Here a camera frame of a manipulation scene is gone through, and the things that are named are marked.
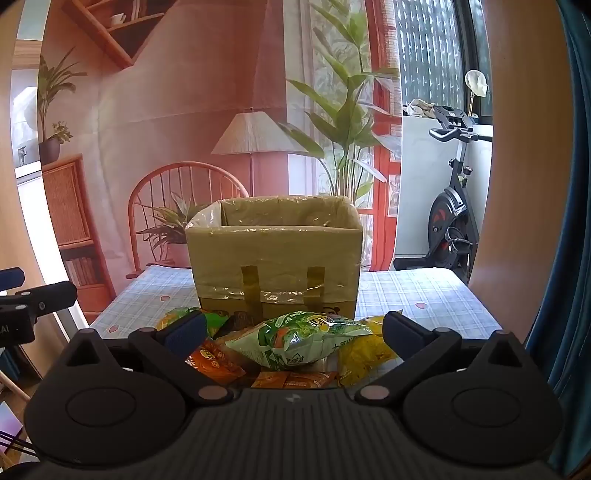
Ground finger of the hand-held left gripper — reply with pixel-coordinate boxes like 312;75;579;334
0;268;25;292
0;281;78;319

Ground cardboard box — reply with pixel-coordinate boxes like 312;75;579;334
185;195;363;324

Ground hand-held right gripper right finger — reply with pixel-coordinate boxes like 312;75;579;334
353;310;529;407

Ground wall poster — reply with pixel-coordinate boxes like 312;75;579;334
37;0;402;319

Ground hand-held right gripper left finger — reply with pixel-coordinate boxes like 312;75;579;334
60;310;234;407

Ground blue curtain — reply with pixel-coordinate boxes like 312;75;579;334
524;0;591;416

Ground black exercise bike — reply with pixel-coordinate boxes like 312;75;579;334
392;105;494;282

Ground dark framed window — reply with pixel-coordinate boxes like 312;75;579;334
394;0;495;125

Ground orange snack bag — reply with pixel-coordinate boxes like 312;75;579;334
185;339;245;379

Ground small orange packet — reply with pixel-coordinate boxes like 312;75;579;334
250;371;288;389
284;371;340;389

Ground wooden door frame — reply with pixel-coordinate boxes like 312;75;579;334
468;0;585;384

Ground white cloth on stick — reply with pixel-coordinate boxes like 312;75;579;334
464;69;489;116

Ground green and yellow snack bag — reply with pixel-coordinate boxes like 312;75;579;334
157;308;229;337

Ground crumpled cloth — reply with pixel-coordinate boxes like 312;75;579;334
404;98;446;117

